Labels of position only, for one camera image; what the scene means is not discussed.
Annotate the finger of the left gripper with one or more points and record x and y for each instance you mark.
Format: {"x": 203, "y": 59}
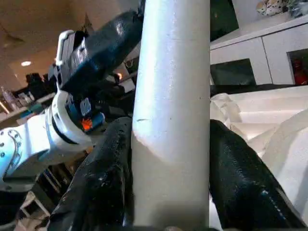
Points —
{"x": 113, "y": 41}

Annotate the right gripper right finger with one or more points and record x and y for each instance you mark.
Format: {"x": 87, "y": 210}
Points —
{"x": 245, "y": 192}

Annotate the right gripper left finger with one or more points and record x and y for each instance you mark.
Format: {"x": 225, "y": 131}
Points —
{"x": 96, "y": 192}

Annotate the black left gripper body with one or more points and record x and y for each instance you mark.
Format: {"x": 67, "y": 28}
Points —
{"x": 77, "y": 72}

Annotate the white plastic table leg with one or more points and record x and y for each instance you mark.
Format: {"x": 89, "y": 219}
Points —
{"x": 170, "y": 96}

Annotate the white plastic table top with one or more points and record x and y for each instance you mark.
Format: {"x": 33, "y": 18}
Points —
{"x": 264, "y": 108}

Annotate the round ceiling light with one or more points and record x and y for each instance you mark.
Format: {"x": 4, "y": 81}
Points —
{"x": 26, "y": 63}

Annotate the black work mat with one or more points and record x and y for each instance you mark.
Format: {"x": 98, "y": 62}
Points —
{"x": 240, "y": 87}

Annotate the white cabinet with glass doors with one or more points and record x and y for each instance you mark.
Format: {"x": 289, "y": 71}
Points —
{"x": 240, "y": 48}

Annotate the red toy figure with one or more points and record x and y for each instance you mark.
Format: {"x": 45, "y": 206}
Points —
{"x": 300, "y": 72}

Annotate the clear bag of dark parts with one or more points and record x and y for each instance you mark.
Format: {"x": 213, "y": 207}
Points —
{"x": 272, "y": 7}

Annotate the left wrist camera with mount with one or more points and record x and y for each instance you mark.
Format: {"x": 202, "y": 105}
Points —
{"x": 60, "y": 125}

